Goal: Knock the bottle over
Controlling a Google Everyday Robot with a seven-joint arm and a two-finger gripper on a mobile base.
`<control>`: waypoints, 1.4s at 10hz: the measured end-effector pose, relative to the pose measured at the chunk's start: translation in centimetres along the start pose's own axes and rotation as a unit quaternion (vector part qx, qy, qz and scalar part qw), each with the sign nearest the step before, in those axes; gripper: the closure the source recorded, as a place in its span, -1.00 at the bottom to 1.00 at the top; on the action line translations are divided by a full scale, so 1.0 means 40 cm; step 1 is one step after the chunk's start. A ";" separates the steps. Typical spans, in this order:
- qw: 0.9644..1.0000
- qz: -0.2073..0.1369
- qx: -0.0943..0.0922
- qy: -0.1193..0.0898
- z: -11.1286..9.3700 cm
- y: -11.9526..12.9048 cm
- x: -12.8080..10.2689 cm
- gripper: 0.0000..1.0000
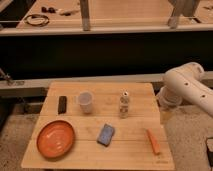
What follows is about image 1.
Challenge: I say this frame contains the small clear bottle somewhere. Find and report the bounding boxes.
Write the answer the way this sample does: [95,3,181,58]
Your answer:
[119,91,130,118]

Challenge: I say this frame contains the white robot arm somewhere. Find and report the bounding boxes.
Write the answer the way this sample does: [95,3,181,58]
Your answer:
[157,62,213,117]

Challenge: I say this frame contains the translucent plastic cup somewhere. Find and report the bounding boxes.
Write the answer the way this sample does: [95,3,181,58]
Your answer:
[77,91,93,113]

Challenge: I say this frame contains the black rectangular block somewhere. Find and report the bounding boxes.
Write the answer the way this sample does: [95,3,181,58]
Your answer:
[58,96,67,114]

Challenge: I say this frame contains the blue sponge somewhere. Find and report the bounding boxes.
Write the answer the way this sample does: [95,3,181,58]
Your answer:
[97,124,115,146]

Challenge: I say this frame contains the orange plate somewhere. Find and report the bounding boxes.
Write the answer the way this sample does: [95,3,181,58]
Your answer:
[36,120,75,158]

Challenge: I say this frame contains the orange carrot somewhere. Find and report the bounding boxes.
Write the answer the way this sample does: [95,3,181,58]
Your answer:
[146,129,161,155]

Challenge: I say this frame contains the white tool on bench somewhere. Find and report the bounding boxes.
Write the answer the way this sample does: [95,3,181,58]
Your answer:
[56,9,80,16]

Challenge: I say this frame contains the metal clamp at left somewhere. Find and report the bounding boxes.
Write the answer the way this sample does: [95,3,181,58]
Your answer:
[0,68,25,86]

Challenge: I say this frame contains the small dark objects on bench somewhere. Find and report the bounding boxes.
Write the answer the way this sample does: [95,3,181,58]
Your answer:
[41,7,56,13]

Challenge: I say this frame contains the grey metal post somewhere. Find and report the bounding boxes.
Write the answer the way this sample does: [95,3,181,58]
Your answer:
[80,0,90,31]

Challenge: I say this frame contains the coiled black cable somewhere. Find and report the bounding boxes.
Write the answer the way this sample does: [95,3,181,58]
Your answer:
[24,13,51,27]

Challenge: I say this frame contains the grey metal bracket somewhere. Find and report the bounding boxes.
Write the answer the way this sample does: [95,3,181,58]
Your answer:
[167,0,201,29]

